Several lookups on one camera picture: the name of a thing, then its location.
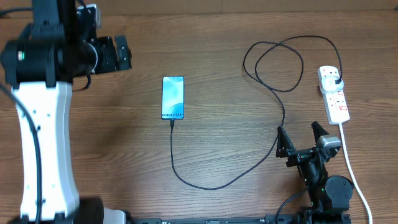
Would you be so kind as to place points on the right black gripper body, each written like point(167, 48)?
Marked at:
point(299, 155)

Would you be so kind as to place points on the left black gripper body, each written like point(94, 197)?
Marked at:
point(107, 61)

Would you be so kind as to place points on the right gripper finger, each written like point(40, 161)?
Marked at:
point(318, 131)
point(284, 145)

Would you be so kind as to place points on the blue Galaxy smartphone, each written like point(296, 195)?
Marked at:
point(173, 97)

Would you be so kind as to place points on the white power strip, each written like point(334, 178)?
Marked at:
point(335, 103)

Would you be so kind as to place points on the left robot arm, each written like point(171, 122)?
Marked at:
point(40, 66)

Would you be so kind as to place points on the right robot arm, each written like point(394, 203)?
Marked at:
point(329, 195)

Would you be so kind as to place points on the white charger plug adapter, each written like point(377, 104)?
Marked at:
point(330, 85)

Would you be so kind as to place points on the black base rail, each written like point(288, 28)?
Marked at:
point(268, 219)

